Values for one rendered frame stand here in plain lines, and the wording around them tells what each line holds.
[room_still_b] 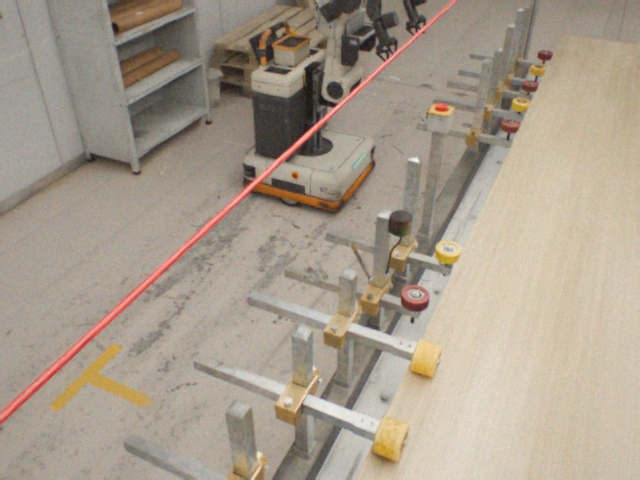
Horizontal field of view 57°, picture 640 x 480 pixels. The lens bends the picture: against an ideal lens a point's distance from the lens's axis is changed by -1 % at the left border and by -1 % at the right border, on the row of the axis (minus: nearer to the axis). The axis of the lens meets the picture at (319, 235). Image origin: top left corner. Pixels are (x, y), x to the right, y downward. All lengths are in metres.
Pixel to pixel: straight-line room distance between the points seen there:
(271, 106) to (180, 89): 1.51
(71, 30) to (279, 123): 1.40
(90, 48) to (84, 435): 2.32
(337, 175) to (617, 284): 1.96
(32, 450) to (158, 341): 0.69
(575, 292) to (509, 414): 0.51
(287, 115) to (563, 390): 2.35
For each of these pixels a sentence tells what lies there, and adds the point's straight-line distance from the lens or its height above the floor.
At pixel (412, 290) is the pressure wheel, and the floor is 0.91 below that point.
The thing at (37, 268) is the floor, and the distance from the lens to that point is 3.55.
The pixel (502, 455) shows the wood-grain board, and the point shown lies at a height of 0.90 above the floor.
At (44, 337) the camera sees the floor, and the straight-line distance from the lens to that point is 3.11.
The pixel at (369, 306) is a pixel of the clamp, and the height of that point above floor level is 0.85.
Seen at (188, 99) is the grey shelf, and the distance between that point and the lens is 4.85.
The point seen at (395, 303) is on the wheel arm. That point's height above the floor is 0.86.
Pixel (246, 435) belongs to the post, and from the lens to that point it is 1.15.
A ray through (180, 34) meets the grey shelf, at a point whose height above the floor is 0.67.
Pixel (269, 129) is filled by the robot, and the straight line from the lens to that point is 3.54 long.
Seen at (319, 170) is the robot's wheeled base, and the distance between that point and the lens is 3.52.
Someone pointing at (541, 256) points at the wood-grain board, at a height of 0.90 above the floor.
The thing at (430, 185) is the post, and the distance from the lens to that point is 2.14.
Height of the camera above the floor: 2.03
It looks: 36 degrees down
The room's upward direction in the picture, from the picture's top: straight up
